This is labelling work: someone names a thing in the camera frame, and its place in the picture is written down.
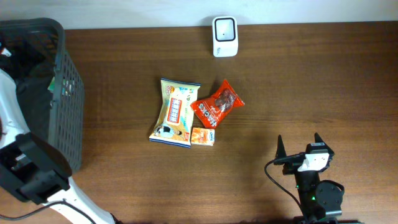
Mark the orange tissue pack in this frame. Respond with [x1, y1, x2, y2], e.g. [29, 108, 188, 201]
[190, 128, 215, 146]

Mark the red snack bag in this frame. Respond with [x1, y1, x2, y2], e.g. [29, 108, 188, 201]
[190, 80, 245, 129]

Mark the yellow wet wipes pack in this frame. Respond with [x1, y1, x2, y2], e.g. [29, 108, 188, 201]
[149, 78, 201, 148]

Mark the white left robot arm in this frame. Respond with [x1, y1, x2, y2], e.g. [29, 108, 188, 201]
[1, 72, 119, 224]

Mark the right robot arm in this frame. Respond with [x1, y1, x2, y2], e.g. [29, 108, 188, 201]
[272, 133, 345, 224]

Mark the white barcode scanner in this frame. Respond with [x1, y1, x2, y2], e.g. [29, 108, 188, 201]
[212, 16, 239, 58]

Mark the grey plastic mesh basket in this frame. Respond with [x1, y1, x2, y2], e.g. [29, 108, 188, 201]
[1, 18, 85, 172]

